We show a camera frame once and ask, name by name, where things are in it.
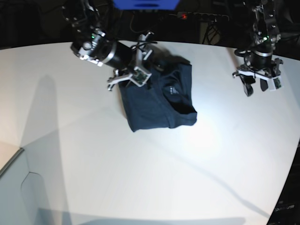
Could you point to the black power strip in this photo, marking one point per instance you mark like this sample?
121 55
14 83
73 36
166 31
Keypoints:
203 17

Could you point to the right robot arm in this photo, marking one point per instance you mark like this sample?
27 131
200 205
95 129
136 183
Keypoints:
92 43

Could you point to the blue box overhead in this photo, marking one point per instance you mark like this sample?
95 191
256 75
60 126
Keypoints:
146 4

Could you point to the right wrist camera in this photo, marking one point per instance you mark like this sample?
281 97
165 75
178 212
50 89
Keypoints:
140 76

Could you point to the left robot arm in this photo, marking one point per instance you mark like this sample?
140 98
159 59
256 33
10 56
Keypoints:
265 32

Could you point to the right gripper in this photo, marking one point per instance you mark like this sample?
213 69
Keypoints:
124 59

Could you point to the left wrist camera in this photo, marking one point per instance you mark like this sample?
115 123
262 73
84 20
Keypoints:
275 83

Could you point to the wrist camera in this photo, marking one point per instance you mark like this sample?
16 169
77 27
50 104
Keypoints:
275 83
140 76

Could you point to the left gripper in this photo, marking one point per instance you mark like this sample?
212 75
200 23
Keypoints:
257 64

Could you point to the dark blue t-shirt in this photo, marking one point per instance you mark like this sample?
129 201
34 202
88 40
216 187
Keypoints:
165 101

